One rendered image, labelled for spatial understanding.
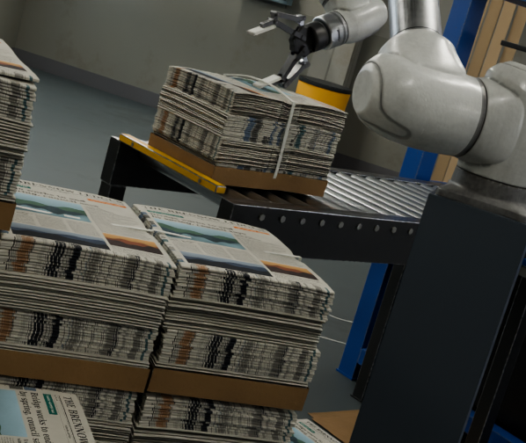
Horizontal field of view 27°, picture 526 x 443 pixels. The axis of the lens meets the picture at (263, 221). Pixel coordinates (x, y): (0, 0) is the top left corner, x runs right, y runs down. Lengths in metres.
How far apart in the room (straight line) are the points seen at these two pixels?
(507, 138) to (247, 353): 0.63
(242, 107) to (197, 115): 0.13
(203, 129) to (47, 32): 7.27
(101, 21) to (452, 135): 7.73
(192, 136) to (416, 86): 0.83
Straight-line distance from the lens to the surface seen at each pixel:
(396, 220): 2.87
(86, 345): 1.78
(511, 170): 2.11
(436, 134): 2.03
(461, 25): 3.87
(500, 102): 2.08
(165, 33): 9.39
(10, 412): 1.68
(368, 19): 2.90
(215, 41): 9.23
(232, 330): 1.84
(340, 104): 8.32
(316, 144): 2.78
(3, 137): 1.66
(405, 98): 1.99
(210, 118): 2.62
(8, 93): 1.64
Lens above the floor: 1.30
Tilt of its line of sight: 12 degrees down
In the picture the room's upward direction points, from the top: 16 degrees clockwise
